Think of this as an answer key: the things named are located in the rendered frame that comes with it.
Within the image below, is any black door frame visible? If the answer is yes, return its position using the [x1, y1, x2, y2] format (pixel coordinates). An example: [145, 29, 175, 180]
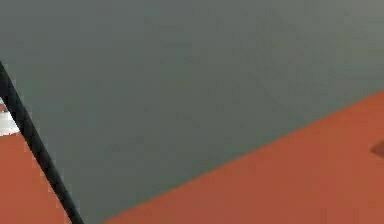
[0, 60, 85, 224]

